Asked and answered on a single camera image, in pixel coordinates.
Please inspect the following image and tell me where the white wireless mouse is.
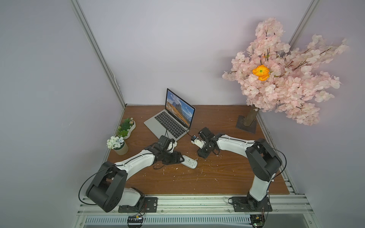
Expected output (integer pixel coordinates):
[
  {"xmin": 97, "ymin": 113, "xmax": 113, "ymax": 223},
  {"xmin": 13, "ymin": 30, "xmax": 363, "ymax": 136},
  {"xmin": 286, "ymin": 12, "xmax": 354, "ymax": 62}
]
[{"xmin": 180, "ymin": 155, "xmax": 198, "ymax": 169}]

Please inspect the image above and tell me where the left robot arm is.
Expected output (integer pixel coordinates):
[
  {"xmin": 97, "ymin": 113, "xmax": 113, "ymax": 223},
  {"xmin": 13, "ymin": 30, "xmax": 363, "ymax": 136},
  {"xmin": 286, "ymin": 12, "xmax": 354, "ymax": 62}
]
[{"xmin": 85, "ymin": 136, "xmax": 188, "ymax": 212}]

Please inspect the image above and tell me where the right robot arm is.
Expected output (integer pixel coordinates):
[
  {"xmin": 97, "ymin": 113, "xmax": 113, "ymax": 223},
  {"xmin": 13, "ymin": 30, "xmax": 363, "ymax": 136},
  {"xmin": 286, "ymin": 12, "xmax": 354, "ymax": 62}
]
[{"xmin": 191, "ymin": 127, "xmax": 283, "ymax": 204}]

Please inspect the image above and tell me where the silver open laptop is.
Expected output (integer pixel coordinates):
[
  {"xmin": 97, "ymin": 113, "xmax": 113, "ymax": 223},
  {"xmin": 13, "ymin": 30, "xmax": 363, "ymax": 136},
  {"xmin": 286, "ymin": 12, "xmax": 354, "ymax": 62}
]
[{"xmin": 144, "ymin": 88, "xmax": 196, "ymax": 141}]

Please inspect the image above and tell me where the dark square tree base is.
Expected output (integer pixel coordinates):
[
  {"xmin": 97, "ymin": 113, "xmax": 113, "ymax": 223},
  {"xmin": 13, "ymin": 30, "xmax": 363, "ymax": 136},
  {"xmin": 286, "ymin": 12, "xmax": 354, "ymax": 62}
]
[{"xmin": 236, "ymin": 116, "xmax": 257, "ymax": 134}]

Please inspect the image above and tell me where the green plant white pot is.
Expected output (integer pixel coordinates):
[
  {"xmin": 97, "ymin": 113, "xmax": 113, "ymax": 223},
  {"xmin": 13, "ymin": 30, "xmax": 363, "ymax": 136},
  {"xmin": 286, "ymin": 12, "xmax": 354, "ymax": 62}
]
[{"xmin": 116, "ymin": 117, "xmax": 136, "ymax": 140}]

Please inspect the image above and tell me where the white flowers beige pot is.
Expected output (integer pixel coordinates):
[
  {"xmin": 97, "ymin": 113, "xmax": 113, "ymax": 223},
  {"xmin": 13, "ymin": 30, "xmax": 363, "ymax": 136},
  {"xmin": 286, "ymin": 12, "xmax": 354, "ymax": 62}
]
[{"xmin": 106, "ymin": 136, "xmax": 129, "ymax": 155}]

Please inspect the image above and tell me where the left controller board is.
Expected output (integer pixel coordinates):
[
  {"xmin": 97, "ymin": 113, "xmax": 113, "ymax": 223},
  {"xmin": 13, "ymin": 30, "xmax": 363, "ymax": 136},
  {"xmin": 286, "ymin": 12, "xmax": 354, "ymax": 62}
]
[{"xmin": 127, "ymin": 215, "xmax": 144, "ymax": 228}]

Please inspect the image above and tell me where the controller board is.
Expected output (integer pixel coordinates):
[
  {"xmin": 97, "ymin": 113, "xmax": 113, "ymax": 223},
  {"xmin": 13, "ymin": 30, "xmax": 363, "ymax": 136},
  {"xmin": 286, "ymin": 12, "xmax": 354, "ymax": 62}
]
[
  {"xmin": 250, "ymin": 215, "xmax": 266, "ymax": 228},
  {"xmin": 127, "ymin": 215, "xmax": 144, "ymax": 228}
]

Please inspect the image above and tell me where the orange artificial flower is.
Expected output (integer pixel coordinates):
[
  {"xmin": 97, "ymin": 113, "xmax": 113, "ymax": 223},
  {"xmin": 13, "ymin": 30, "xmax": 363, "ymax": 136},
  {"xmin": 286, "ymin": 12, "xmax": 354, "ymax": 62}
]
[{"xmin": 252, "ymin": 65, "xmax": 270, "ymax": 81}]

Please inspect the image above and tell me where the pink blossom artificial tree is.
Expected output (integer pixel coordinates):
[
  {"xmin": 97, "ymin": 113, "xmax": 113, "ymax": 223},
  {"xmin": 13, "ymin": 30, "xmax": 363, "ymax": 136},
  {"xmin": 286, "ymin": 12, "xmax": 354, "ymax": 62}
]
[{"xmin": 222, "ymin": 18, "xmax": 348, "ymax": 125}]

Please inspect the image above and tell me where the right controller board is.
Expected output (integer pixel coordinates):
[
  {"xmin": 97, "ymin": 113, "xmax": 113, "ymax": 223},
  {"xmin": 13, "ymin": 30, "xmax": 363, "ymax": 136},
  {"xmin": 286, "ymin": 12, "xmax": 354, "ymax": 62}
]
[{"xmin": 250, "ymin": 215, "xmax": 266, "ymax": 228}]

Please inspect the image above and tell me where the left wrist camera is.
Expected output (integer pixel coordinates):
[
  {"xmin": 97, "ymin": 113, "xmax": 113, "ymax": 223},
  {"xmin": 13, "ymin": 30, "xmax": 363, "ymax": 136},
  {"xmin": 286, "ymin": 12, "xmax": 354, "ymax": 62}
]
[{"xmin": 166, "ymin": 139, "xmax": 177, "ymax": 153}]

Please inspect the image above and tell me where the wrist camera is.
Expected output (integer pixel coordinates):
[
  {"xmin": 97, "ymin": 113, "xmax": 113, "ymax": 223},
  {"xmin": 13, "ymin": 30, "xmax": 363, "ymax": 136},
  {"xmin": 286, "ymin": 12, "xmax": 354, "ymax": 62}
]
[
  {"xmin": 191, "ymin": 136, "xmax": 205, "ymax": 149},
  {"xmin": 166, "ymin": 139, "xmax": 177, "ymax": 153}
]

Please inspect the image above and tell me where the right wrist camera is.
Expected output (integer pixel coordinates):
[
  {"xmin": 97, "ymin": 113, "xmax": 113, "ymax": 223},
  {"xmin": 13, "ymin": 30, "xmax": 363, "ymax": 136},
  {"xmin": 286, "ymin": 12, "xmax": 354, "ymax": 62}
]
[{"xmin": 191, "ymin": 136, "xmax": 205, "ymax": 149}]

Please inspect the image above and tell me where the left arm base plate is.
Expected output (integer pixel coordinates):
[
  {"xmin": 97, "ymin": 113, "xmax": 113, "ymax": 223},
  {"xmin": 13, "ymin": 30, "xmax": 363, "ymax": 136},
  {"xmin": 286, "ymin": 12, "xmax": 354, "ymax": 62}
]
[{"xmin": 118, "ymin": 197, "xmax": 158, "ymax": 214}]

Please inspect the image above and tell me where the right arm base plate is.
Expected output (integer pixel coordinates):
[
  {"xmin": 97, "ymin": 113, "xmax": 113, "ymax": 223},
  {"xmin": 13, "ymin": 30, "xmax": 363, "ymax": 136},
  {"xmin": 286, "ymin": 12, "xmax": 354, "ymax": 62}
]
[{"xmin": 228, "ymin": 195, "xmax": 273, "ymax": 212}]

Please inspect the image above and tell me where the aluminium rail frame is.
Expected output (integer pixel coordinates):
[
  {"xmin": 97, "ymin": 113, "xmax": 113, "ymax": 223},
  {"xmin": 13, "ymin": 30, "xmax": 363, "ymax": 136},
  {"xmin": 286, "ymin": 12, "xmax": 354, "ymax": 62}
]
[{"xmin": 72, "ymin": 194, "xmax": 321, "ymax": 228}]

